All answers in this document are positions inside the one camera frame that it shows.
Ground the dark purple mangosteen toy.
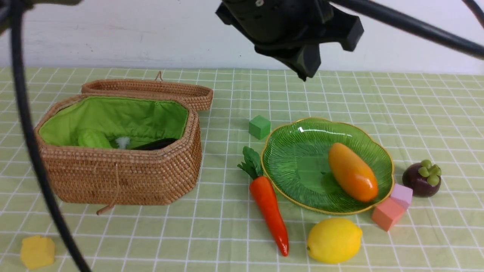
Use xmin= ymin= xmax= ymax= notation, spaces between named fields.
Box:
xmin=402 ymin=159 xmax=442 ymax=198

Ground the orange carrot toy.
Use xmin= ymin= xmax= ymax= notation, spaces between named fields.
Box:
xmin=237 ymin=146 xmax=289 ymax=257

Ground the woven wicker basket lid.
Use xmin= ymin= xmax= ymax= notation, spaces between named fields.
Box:
xmin=81 ymin=72 xmax=213 ymax=111

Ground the pink foam cube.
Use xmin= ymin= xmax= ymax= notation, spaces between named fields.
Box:
xmin=371 ymin=198 xmax=406 ymax=232

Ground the lilac foam cube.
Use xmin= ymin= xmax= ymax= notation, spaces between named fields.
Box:
xmin=390 ymin=184 xmax=413 ymax=210

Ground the yellow foam block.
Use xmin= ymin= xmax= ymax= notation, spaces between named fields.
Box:
xmin=20 ymin=235 xmax=55 ymax=270

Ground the orange mango toy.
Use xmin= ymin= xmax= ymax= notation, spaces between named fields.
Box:
xmin=328 ymin=143 xmax=379 ymax=203

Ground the green glass leaf plate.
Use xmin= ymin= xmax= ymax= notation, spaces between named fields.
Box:
xmin=261 ymin=117 xmax=395 ymax=216

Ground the green foam cube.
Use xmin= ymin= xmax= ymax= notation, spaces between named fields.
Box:
xmin=248 ymin=115 xmax=271 ymax=140

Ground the green bitter gourd toy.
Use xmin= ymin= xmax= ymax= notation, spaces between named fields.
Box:
xmin=78 ymin=129 xmax=112 ymax=148

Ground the purple eggplant toy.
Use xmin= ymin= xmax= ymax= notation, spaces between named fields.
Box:
xmin=132 ymin=138 xmax=177 ymax=150

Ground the black cable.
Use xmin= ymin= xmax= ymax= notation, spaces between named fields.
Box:
xmin=9 ymin=0 xmax=484 ymax=272

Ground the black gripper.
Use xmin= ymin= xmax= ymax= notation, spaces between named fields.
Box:
xmin=216 ymin=0 xmax=364 ymax=82

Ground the woven wicker basket green lining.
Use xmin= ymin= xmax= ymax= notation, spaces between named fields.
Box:
xmin=29 ymin=93 xmax=203 ymax=216

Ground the yellow lemon toy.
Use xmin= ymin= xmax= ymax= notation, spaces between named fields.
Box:
xmin=306 ymin=218 xmax=363 ymax=264

